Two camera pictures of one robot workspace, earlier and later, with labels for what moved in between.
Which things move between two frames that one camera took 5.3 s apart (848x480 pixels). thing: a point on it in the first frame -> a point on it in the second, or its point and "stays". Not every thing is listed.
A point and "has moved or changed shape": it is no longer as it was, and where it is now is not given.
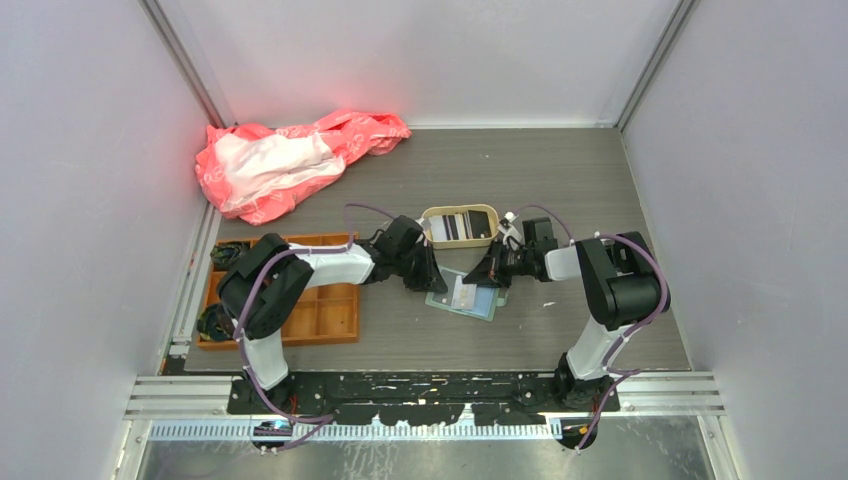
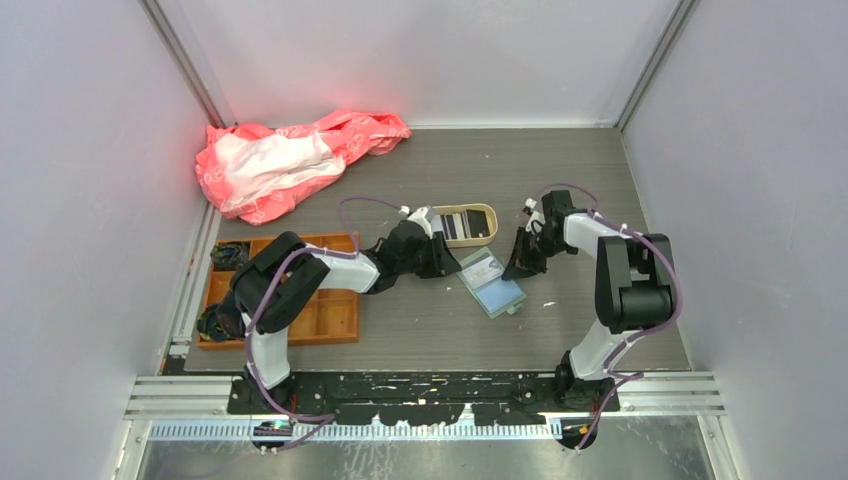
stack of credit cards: (472, 224) stays
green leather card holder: (473, 300) has moved or changed shape
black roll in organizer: (215, 323) stays
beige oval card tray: (493, 219) stays
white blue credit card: (463, 294) has moved or changed shape
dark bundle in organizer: (223, 255) stays
